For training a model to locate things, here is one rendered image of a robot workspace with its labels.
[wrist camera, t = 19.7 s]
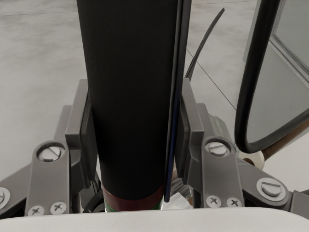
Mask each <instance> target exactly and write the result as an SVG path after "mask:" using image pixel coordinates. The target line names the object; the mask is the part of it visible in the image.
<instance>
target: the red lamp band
mask: <svg viewBox="0 0 309 232"><path fill-rule="evenodd" d="M164 181H165V177H164V180H163V183H162V185H161V186H160V188H159V189H158V190H157V191H156V192H155V193H154V194H152V195H150V196H149V197H146V198H143V199H139V200H124V199H120V198H117V197H115V196H113V195H112V194H110V193H109V192H108V191H107V190H106V188H105V187H104V185H103V182H102V180H101V182H102V189H103V195H104V198H105V200H106V202H107V203H108V204H109V206H111V207H112V208H113V209H115V210H117V211H119V212H121V211H142V210H150V209H152V208H153V207H154V206H155V205H156V204H157V203H158V202H159V201H160V199H161V197H162V195H163V191H164Z"/></svg>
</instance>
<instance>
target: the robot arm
mask: <svg viewBox="0 0 309 232"><path fill-rule="evenodd" d="M97 156H98V151H97V142H96V135H95V128H94V122H93V115H92V106H91V99H90V93H89V86H88V79H79V82H78V86H77V89H76V93H75V97H74V101H73V105H64V106H63V107H62V111H61V114H60V117H59V120H58V123H57V127H56V130H55V133H54V136H53V139H52V140H48V141H45V142H43V143H41V144H39V145H38V146H37V147H36V148H35V149H34V151H33V154H32V161H31V163H29V164H27V165H26V166H24V167H22V168H21V169H19V170H18V171H16V172H14V173H12V174H11V175H9V176H7V177H6V178H4V179H3V180H1V181H0V232H309V195H306V194H304V193H301V192H298V191H296V190H294V191H293V192H291V191H289V190H288V189H287V187H286V186H285V185H284V184H283V183H282V182H281V181H279V180H278V179H276V178H275V177H273V176H271V175H269V174H268V173H266V172H264V171H262V170H260V169H259V168H257V167H255V166H253V165H251V164H250V163H248V162H246V161H244V160H243V159H241V158H239V157H237V156H236V152H235V147H234V145H233V144H232V142H231V141H229V140H228V139H227V138H224V137H222V136H216V134H215V131H214V128H213V126H212V122H211V120H210V117H209V114H208V111H207V108H206V105H205V103H196V101H195V97H194V94H193V91H192V87H191V84H190V81H189V78H183V87H182V95H181V104H180V110H179V118H178V127H177V139H176V147H175V156H174V157H175V163H176V169H177V176H178V178H182V182H183V185H189V186H190V187H192V188H193V208H192V209H163V210H142V211H121V212H102V213H82V214H81V213H80V194H79V192H81V191H82V190H84V189H89V188H90V182H91V181H94V180H95V174H96V166H97Z"/></svg>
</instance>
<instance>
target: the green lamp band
mask: <svg viewBox="0 0 309 232"><path fill-rule="evenodd" d="M103 198H104V197H103ZM104 204H105V209H106V212H116V211H115V210H113V209H112V208H111V207H110V206H109V205H108V204H107V202H106V200H105V198H104ZM162 204H163V195H162V197H161V200H160V201H159V203H158V204H157V205H156V206H155V207H154V208H153V209H152V210H161V208H162Z"/></svg>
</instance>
